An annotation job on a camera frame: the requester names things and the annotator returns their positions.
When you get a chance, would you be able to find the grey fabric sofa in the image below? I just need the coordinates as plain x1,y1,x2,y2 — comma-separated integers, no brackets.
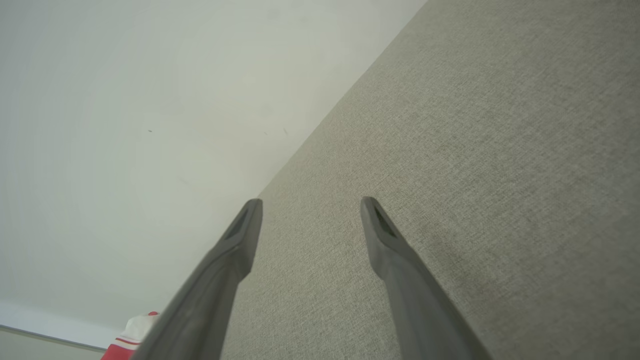
220,0,640,360

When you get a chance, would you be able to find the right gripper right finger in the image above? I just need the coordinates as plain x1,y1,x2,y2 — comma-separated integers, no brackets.
360,196,493,360

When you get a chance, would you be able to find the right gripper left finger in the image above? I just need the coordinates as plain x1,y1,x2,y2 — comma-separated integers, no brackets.
131,198,264,360

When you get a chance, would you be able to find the red shirt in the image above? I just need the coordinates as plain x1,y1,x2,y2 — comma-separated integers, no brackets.
100,311,161,360

